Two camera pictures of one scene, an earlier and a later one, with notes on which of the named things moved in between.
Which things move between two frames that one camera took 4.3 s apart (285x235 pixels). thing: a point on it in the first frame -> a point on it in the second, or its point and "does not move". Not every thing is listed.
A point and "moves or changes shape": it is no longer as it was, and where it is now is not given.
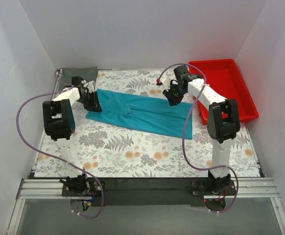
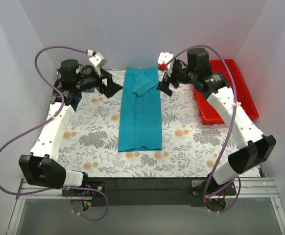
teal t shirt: x=143 y=112 moves or changes shape
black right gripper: x=171 y=94 -> x=169 y=80
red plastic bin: x=224 y=78 does not move
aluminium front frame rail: x=51 y=188 does not move
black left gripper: x=91 y=103 -> x=103 y=83
